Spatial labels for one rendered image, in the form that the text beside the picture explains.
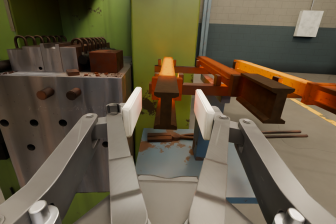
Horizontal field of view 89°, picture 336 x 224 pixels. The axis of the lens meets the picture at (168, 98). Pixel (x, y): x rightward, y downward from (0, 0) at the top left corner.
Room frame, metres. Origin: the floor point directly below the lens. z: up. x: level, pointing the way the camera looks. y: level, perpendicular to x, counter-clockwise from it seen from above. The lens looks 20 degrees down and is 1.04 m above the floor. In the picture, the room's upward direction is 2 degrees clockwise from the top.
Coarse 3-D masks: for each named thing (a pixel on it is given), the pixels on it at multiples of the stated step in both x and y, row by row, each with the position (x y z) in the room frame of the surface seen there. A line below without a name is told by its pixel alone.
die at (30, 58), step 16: (16, 48) 0.55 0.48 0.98; (32, 48) 0.53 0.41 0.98; (48, 48) 0.53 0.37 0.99; (64, 48) 0.54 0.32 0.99; (80, 48) 0.57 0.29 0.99; (16, 64) 0.52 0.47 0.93; (32, 64) 0.53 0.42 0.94; (48, 64) 0.53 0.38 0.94; (64, 64) 0.53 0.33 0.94; (80, 64) 0.56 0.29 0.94
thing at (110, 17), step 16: (64, 0) 1.00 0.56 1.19; (80, 0) 1.00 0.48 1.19; (96, 0) 1.01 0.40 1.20; (112, 0) 1.02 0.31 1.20; (128, 0) 1.03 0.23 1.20; (64, 16) 0.99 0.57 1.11; (80, 16) 1.00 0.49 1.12; (96, 16) 1.01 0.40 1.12; (112, 16) 1.02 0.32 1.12; (128, 16) 1.03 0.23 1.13; (64, 32) 0.99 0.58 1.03; (80, 32) 1.00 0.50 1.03; (96, 32) 1.01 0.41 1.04; (112, 32) 1.02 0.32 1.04; (128, 32) 1.02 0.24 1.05; (128, 48) 1.02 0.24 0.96
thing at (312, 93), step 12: (240, 60) 0.57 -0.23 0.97; (252, 72) 0.45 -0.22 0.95; (264, 72) 0.40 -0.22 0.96; (276, 72) 0.37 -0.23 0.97; (288, 84) 0.31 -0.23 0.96; (300, 84) 0.29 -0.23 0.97; (312, 84) 0.25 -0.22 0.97; (324, 84) 0.25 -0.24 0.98; (312, 96) 0.25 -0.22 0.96; (324, 96) 0.25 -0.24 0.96; (324, 108) 0.23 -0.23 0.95
